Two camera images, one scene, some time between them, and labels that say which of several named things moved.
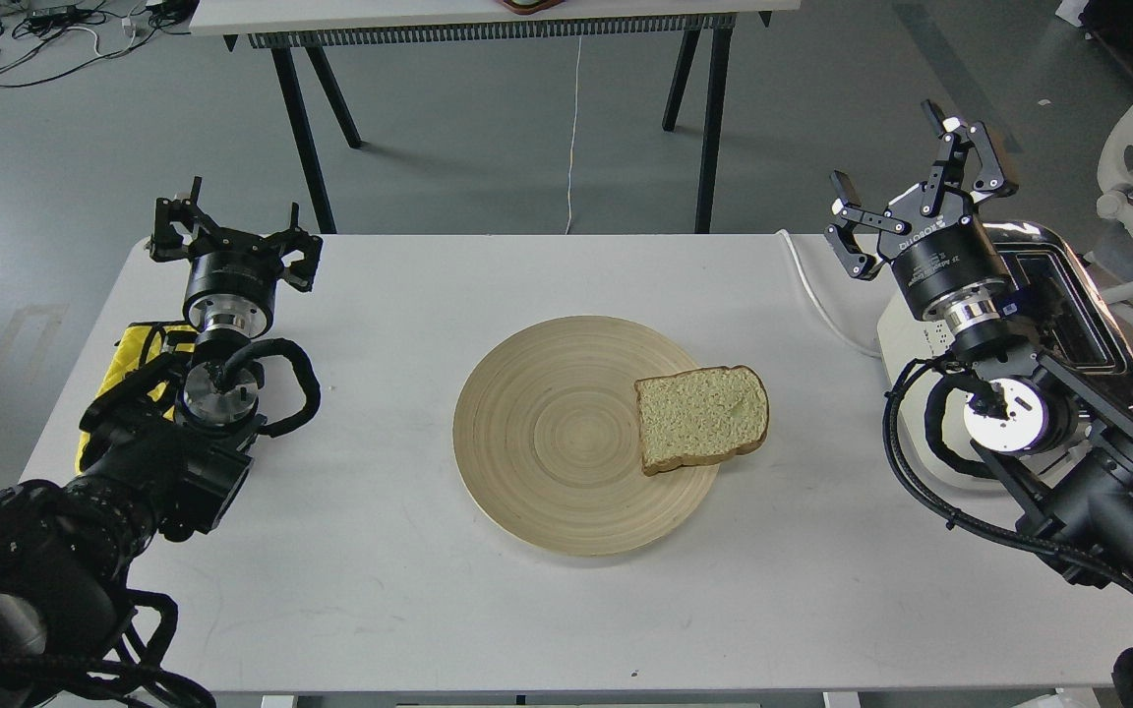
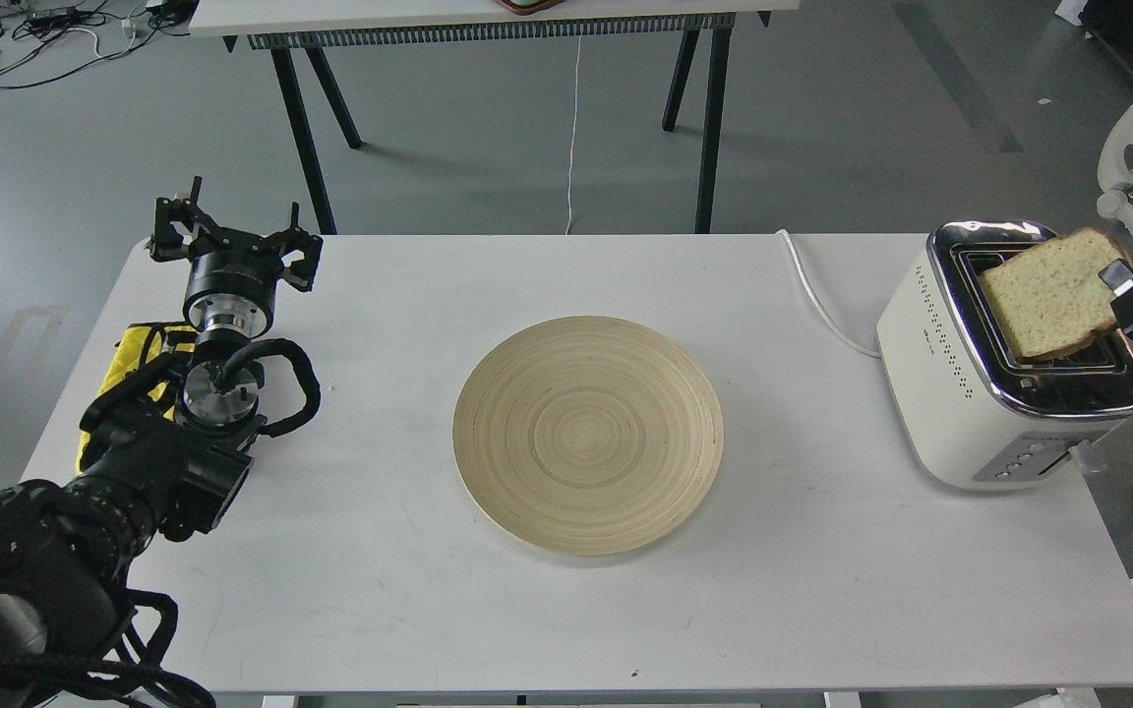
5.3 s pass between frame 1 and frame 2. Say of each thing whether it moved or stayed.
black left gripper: stayed
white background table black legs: stayed
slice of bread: moved
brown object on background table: stayed
